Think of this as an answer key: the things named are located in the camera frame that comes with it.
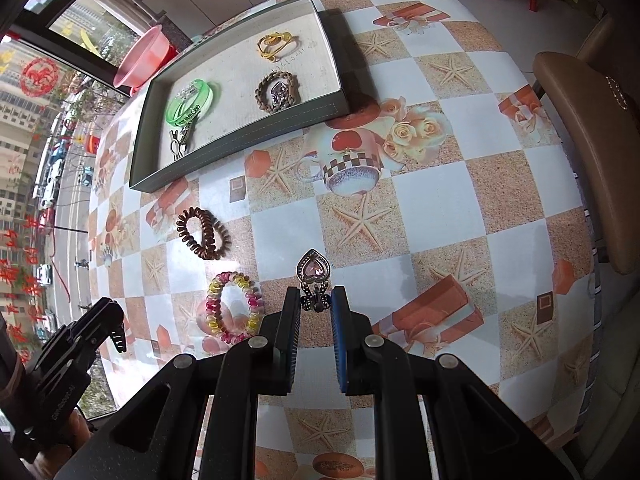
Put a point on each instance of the star-studded metal hair clip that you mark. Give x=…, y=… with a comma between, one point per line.
x=176, y=149

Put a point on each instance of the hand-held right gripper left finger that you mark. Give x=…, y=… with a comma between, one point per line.
x=292, y=320

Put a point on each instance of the person's left hand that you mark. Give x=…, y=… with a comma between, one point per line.
x=77, y=425

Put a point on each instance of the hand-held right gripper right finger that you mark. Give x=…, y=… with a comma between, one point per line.
x=340, y=330

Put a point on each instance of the grey-green shallow tray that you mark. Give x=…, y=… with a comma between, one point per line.
x=235, y=110

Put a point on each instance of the round red window cutout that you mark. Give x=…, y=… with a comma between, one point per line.
x=42, y=75

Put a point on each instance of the small silver clip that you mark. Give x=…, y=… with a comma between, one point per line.
x=107, y=255

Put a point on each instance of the pink plastic basin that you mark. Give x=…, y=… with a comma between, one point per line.
x=145, y=55

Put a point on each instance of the thin black hair clip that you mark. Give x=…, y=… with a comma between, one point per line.
x=190, y=127

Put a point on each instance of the silver heart hair clip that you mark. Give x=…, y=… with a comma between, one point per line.
x=312, y=267
x=276, y=94

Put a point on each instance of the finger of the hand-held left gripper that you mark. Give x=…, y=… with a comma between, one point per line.
x=100, y=317

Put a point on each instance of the brown leather chair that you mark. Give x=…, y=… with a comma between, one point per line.
x=590, y=135

